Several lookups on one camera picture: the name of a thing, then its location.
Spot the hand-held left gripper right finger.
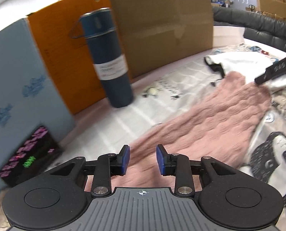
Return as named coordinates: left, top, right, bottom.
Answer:
left=156, top=144, right=237, bottom=195

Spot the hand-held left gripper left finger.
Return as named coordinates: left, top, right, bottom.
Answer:
left=48, top=145, right=130, bottom=197

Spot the pink knit sweater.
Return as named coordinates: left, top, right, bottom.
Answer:
left=84, top=71, right=272, bottom=193

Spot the white garment with black trim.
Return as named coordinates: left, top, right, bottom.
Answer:
left=204, top=52, right=286, bottom=94

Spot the dark leather sofa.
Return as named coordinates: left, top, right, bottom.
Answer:
left=211, top=6, right=286, bottom=53

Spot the cartoon printed bed sheet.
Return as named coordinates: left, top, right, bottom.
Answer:
left=56, top=42, right=286, bottom=222

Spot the cartoon mouse printed cloth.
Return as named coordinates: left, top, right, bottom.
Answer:
left=239, top=87, right=286, bottom=219

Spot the blue thermos bottle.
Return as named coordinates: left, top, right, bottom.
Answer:
left=69, top=8, right=134, bottom=109

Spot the black box with pink print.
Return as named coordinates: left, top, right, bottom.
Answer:
left=0, top=125, right=63, bottom=187

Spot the brown cardboard box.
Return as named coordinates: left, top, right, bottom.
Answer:
left=108, top=0, right=214, bottom=80

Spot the orange cardboard box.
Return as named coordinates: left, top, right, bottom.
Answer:
left=26, top=0, right=117, bottom=116

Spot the light blue foam board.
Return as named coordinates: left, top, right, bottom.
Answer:
left=0, top=18, right=76, bottom=205

